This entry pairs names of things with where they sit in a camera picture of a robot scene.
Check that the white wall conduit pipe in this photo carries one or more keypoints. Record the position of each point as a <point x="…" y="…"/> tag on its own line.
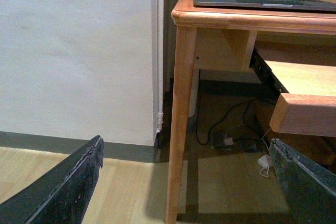
<point x="160" y="33"/>

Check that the wooden desk with hutch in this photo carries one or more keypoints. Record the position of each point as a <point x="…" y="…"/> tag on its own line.
<point x="242" y="27"/>

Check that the wooden keyboard tray drawer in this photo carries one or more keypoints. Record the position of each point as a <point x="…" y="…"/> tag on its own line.
<point x="305" y="84"/>

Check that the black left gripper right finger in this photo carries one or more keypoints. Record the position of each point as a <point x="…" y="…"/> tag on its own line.
<point x="308" y="188"/>

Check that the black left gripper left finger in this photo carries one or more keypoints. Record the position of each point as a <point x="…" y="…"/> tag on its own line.
<point x="63" y="194"/>

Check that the white power adapter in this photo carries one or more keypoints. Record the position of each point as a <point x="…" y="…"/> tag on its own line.
<point x="265" y="161"/>

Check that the wooden rolling floor stand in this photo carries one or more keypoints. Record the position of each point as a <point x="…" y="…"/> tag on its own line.
<point x="313" y="147"/>

